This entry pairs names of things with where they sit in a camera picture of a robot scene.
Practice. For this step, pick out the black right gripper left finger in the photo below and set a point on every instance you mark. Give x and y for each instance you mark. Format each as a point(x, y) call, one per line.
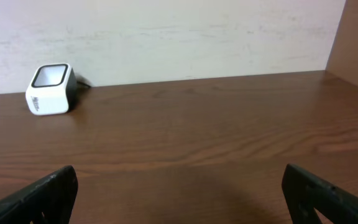
point(48, 200)

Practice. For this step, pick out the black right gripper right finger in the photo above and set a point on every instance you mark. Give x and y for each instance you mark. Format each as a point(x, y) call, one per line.
point(307, 195)

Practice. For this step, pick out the white barcode scanner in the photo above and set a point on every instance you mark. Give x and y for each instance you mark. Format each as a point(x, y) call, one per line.
point(52, 89)

